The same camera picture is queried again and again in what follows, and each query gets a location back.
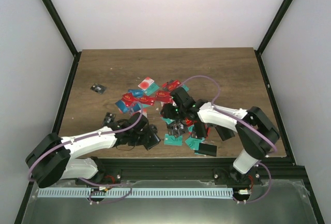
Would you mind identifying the black leather card holder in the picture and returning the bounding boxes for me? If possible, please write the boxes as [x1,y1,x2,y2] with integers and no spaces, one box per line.
[143,124,161,151]

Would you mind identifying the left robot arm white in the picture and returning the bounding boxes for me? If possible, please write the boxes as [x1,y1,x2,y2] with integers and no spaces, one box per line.
[25,112,160,188]

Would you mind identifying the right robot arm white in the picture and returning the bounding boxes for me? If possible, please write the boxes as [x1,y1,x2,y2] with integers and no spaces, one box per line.
[160,87,280,184]

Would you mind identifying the teal card top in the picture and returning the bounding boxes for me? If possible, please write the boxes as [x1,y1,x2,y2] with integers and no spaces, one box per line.
[144,82,160,96]

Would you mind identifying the teal card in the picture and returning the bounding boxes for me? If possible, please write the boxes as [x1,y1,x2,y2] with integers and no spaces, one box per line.
[144,82,160,96]
[181,84,189,92]

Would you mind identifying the teal card right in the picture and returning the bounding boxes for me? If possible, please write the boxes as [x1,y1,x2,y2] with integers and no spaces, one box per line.
[181,84,189,92]

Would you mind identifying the white card red circle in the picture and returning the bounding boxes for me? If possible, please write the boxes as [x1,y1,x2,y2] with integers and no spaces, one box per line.
[138,77,155,90]

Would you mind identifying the blue card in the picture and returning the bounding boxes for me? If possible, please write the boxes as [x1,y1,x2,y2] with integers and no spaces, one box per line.
[128,89,144,98]

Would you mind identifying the black VIP card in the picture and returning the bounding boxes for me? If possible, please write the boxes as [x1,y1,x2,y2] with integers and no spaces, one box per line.
[90,83,107,94]

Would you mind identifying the black box on cards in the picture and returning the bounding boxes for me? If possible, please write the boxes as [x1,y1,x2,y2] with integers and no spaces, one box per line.
[194,143,217,157]

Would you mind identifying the black front rail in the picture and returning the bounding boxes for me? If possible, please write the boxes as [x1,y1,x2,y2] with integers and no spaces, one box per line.
[91,157,309,187]

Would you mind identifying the light blue slotted cable duct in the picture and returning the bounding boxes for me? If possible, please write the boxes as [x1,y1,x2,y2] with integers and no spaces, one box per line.
[38,187,233,199]

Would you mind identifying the black frame post left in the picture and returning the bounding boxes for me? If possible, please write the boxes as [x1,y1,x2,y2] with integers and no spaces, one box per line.
[27,0,79,56]

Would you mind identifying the black frame post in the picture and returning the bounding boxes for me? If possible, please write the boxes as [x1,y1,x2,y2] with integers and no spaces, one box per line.
[254,0,308,54]
[27,0,79,56]

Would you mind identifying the black frame post right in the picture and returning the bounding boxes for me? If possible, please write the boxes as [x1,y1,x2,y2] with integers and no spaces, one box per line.
[254,0,308,54]

